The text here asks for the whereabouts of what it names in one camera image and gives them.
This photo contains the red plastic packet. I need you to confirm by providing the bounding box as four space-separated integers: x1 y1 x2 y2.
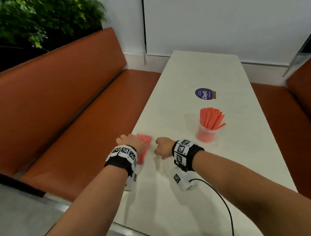
136 133 153 165

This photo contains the clear acrylic partition panel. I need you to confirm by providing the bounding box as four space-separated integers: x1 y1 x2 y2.
282 33 311 77

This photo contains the person's right forearm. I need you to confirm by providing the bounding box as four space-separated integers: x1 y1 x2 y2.
192 151 311 236

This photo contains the black right wrist camera band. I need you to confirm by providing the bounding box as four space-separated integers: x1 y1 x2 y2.
171 139 205 192

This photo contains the round purple table sticker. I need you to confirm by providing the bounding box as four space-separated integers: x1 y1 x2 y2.
195 88 217 100

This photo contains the person's right hand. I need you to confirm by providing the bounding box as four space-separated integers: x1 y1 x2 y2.
154 137 176 160

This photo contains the black left wrist camera band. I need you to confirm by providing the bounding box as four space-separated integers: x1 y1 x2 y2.
104 145 138 192

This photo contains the black wrist camera band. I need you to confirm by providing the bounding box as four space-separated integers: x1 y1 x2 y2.
104 145 138 192
171 139 205 192

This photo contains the green plant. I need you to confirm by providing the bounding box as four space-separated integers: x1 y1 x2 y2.
0 0 106 49

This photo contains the orange bench seat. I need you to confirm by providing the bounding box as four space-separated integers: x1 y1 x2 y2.
250 58 311 200
0 27 162 202

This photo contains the person's left hand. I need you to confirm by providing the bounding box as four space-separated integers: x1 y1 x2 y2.
116 133 144 154

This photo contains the person's left forearm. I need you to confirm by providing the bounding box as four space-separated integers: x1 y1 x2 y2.
45 165 128 236

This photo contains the black cable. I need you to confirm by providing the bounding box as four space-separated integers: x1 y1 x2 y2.
189 179 235 236

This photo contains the clear plastic cup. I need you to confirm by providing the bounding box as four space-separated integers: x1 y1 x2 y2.
197 122 217 143

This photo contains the bundle of red straws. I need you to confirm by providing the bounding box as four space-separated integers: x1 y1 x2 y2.
200 108 226 130

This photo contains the white table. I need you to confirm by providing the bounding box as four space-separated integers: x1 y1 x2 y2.
113 50 298 236

